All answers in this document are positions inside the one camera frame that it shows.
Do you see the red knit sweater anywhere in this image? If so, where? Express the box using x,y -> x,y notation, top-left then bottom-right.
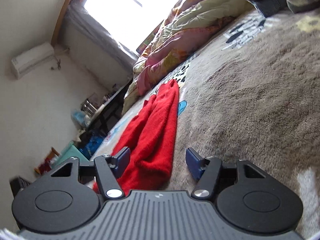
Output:
92,78 -> 180,196

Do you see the teal storage box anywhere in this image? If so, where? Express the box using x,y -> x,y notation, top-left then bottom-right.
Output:
50,141 -> 88,168

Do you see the blue plastic bag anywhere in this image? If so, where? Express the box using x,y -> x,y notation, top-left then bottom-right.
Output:
78,133 -> 105,159

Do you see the dark side table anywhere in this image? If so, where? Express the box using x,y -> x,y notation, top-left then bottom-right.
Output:
77,78 -> 133,135

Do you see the metal rack on table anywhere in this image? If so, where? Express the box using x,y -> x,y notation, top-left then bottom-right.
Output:
80,99 -> 97,117

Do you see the Mickey Mouse fleece blanket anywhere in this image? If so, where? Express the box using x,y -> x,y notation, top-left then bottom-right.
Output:
89,7 -> 320,238

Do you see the colourful alphabet play mat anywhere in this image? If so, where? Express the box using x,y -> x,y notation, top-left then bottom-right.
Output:
136,22 -> 163,56

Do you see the grey window curtain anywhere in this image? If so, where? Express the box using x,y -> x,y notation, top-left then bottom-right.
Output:
65,2 -> 138,72

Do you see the floral quilted comforter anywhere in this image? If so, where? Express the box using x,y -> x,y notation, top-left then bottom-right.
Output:
122,0 -> 252,113

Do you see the white wall air conditioner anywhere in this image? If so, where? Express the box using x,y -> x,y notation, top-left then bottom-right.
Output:
11,42 -> 54,79

